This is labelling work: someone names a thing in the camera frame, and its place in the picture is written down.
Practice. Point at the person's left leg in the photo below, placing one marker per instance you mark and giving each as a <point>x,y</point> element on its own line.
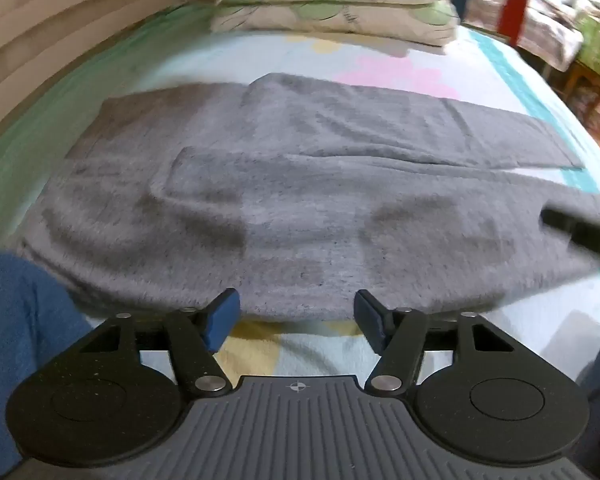
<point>15,340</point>

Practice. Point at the wooden side table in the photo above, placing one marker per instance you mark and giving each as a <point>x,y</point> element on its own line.
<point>587,90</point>

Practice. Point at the grey pants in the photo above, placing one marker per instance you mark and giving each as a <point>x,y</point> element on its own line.
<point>300,195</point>

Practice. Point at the beige wooden headboard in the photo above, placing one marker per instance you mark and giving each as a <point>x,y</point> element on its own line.
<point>55,25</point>

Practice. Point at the red board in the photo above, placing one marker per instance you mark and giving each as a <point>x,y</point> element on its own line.
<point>514,10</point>

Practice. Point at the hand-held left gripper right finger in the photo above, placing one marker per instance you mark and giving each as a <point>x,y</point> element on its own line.
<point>371,317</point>

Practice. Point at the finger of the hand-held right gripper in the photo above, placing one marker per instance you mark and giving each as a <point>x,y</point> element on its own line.
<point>580,232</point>

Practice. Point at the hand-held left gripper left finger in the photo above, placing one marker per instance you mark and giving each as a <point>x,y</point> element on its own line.
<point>224,317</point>

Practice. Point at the green box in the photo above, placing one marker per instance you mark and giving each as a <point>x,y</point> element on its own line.
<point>597,42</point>

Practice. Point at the checked cloth pile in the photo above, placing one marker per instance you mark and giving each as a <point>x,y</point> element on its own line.
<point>550,25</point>

